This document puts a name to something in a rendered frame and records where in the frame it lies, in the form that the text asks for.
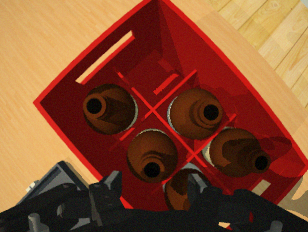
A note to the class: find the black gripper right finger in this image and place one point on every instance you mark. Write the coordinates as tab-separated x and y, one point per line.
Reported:
235	209

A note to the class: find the red crate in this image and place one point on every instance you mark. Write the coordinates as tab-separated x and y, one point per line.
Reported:
166	50

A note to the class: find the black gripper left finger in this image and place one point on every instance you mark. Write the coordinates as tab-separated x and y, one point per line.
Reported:
39	214

